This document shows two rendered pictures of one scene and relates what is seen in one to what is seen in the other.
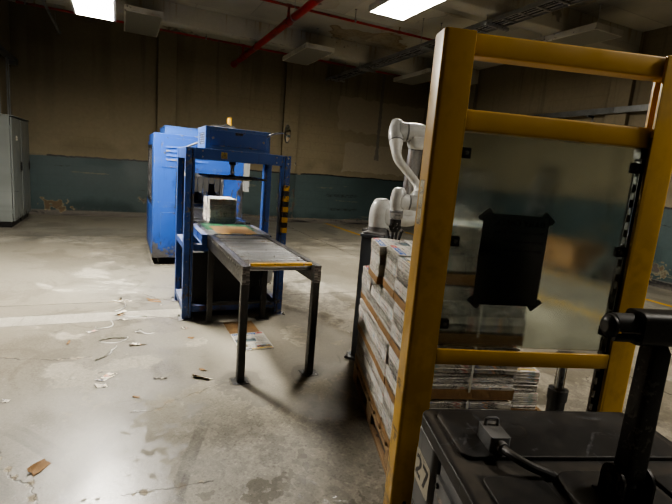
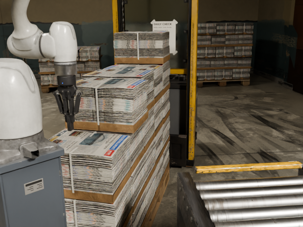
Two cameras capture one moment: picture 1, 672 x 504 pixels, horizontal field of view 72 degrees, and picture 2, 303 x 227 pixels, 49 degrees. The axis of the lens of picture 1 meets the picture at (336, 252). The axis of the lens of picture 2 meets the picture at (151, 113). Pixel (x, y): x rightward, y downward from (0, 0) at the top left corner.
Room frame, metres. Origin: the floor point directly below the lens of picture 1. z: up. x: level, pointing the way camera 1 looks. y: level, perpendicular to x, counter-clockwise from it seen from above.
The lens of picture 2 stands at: (4.25, 0.42, 1.38)
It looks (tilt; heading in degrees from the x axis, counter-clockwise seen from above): 16 degrees down; 200
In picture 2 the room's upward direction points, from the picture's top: 1 degrees counter-clockwise
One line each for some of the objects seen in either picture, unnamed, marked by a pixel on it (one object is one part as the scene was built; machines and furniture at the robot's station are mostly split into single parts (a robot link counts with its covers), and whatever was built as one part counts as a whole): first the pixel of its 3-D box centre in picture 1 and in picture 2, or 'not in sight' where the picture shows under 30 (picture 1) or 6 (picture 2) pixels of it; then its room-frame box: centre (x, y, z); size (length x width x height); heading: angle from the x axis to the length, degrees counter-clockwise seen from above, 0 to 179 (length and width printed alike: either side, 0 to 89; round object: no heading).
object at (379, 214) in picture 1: (381, 212); (8, 95); (3.50, -0.32, 1.17); 0.18 x 0.16 x 0.22; 96
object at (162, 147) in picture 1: (195, 187); not in sight; (6.97, 2.20, 1.04); 1.51 x 1.30 x 2.07; 26
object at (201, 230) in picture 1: (229, 233); not in sight; (4.50, 1.07, 0.75); 0.70 x 0.65 x 0.10; 26
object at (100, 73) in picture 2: (426, 252); (118, 73); (2.41, -0.48, 1.06); 0.37 x 0.29 x 0.01; 96
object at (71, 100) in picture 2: not in sight; (71, 102); (3.10, -0.37, 1.05); 0.04 x 0.01 x 0.11; 7
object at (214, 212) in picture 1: (219, 209); not in sight; (5.02, 1.31, 0.93); 0.38 x 0.30 x 0.26; 26
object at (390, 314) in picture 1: (405, 356); (117, 179); (2.55, -0.46, 0.42); 1.17 x 0.39 x 0.83; 7
